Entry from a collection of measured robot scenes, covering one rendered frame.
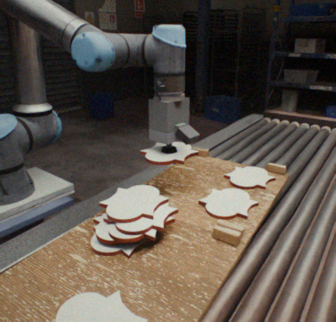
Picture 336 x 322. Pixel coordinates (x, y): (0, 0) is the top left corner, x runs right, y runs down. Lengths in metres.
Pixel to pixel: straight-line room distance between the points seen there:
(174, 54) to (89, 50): 0.19
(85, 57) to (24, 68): 0.38
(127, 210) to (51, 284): 0.19
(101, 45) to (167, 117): 0.22
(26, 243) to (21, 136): 0.34
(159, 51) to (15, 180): 0.55
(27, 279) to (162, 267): 0.24
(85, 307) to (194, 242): 0.26
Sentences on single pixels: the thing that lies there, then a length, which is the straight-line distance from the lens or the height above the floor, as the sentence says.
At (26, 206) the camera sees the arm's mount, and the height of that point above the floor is 0.89.
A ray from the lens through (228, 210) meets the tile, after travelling 0.77.
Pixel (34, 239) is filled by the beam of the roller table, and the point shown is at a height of 0.92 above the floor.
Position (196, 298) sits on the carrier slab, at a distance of 0.56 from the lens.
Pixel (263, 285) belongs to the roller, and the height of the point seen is 0.92.
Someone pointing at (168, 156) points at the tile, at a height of 1.06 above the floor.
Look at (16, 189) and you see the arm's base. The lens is 0.97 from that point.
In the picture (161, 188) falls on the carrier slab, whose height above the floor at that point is 0.94.
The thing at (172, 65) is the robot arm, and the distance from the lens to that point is 0.72.
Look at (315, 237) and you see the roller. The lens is 0.79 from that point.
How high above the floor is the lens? 1.34
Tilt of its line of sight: 21 degrees down
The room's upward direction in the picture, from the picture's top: straight up
